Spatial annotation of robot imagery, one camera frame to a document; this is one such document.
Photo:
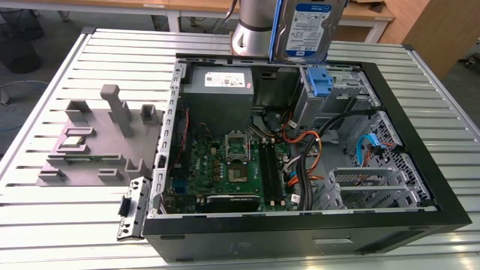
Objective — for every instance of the grey metal drive cage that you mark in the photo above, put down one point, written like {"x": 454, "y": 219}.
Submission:
{"x": 330, "y": 112}

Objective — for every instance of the wooden cabinet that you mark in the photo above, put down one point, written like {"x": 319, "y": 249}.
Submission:
{"x": 443, "y": 33}

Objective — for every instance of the black chair base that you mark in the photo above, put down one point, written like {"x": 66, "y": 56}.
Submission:
{"x": 474, "y": 59}

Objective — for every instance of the CPU socket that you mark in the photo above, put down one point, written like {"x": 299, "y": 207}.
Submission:
{"x": 241, "y": 173}

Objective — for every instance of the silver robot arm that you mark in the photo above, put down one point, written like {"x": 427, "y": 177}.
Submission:
{"x": 251, "y": 28}

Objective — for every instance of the black PC case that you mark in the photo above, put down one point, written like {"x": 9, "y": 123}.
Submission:
{"x": 263, "y": 242}

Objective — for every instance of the silver CPU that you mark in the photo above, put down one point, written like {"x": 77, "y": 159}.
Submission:
{"x": 71, "y": 142}

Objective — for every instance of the grey power supply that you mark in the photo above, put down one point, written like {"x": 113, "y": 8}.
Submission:
{"x": 218, "y": 107}

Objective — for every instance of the metal disk bay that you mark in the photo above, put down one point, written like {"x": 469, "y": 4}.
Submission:
{"x": 371, "y": 188}

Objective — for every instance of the white table leg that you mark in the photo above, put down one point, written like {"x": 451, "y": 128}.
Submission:
{"x": 5, "y": 95}

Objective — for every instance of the wooden top desk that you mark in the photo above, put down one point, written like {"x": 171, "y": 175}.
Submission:
{"x": 370, "y": 12}

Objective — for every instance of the grey metal case bracket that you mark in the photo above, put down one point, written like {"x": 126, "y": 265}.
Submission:
{"x": 141, "y": 197}

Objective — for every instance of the green motherboard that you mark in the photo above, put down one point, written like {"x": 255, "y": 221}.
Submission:
{"x": 199, "y": 153}

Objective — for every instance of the grey parts rack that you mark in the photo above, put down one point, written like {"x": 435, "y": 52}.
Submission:
{"x": 102, "y": 146}

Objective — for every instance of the hard disk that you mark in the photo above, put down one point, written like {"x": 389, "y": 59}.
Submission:
{"x": 307, "y": 33}

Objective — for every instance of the blue plastic bay latch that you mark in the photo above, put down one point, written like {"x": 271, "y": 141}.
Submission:
{"x": 319, "y": 81}

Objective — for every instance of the black mesh bin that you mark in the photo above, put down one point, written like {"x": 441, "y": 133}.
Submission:
{"x": 23, "y": 56}

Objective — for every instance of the green RAM stick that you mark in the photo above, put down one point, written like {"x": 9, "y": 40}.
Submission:
{"x": 81, "y": 159}

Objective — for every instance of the black graphics card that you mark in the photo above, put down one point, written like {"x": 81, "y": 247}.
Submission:
{"x": 233, "y": 204}

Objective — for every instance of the black RAM slot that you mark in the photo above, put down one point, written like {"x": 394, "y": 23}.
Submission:
{"x": 266, "y": 171}
{"x": 275, "y": 171}

